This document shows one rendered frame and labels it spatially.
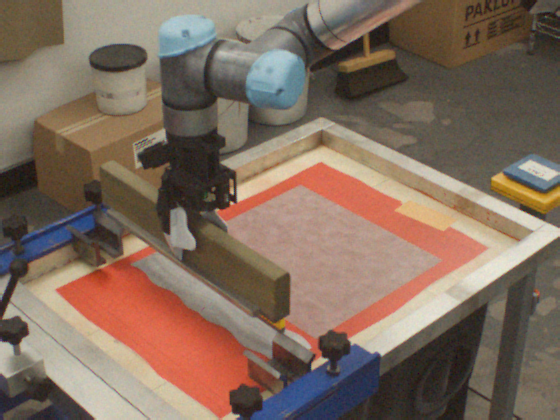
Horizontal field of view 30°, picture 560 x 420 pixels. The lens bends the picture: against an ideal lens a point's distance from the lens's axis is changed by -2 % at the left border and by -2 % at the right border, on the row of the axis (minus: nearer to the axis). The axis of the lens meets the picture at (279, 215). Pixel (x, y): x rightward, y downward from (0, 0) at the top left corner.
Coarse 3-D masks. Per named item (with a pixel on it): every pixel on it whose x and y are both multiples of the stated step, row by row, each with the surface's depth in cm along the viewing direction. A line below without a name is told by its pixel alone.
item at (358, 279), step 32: (384, 224) 184; (416, 224) 184; (320, 256) 175; (352, 256) 175; (384, 256) 175; (416, 256) 175; (448, 256) 175; (320, 288) 168; (352, 288) 168; (384, 288) 168; (416, 288) 168; (192, 320) 161; (288, 320) 161; (320, 320) 161; (352, 320) 161; (160, 352) 154; (192, 352) 154; (224, 352) 154; (256, 352) 154; (320, 352) 154; (192, 384) 148; (224, 384) 148; (256, 384) 148; (224, 416) 143
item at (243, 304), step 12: (108, 216) 164; (120, 216) 163; (132, 228) 160; (144, 240) 158; (156, 240) 157; (168, 252) 155; (180, 264) 153; (192, 264) 152; (204, 276) 150; (216, 288) 148; (228, 288) 148; (228, 300) 147; (240, 300) 145; (252, 312) 143
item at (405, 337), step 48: (288, 144) 202; (336, 144) 205; (432, 192) 190; (480, 192) 186; (528, 240) 173; (0, 288) 162; (480, 288) 162; (384, 336) 152; (432, 336) 156; (144, 384) 143
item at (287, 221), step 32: (288, 192) 193; (320, 192) 193; (352, 192) 193; (256, 224) 184; (288, 224) 184; (320, 224) 184; (352, 224) 184; (128, 256) 176; (288, 256) 175; (64, 288) 168; (96, 288) 168; (128, 288) 168; (160, 288) 168; (96, 320) 161; (128, 320) 161; (160, 320) 161
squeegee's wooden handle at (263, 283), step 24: (120, 168) 162; (120, 192) 161; (144, 192) 157; (144, 216) 158; (216, 240) 146; (216, 264) 148; (240, 264) 143; (264, 264) 141; (240, 288) 146; (264, 288) 141; (288, 288) 141; (264, 312) 143; (288, 312) 144
